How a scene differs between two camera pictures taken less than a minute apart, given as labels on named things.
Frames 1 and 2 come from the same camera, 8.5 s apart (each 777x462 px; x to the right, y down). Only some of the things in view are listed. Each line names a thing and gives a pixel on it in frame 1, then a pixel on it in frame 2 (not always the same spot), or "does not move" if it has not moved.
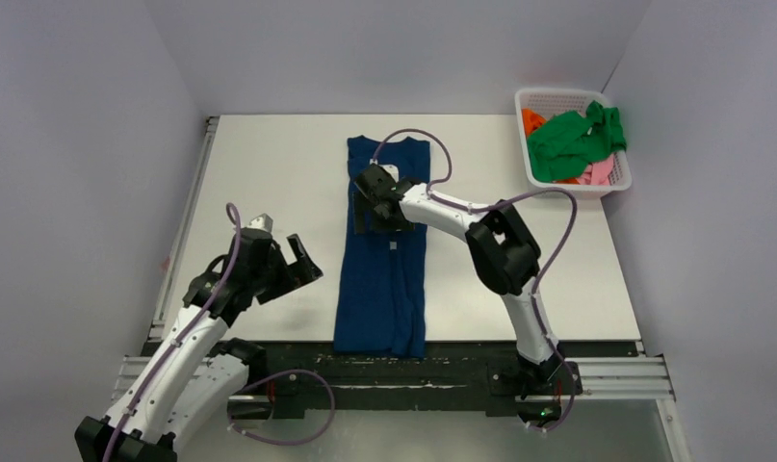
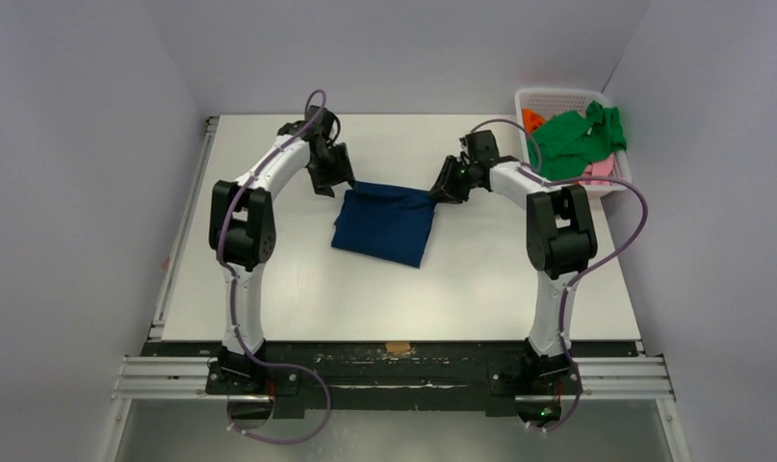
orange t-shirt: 531,120 does not move
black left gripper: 284,268 to 331,171
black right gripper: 375,200 to 453,180
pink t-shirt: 597,172 does not move
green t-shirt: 565,146 does not move
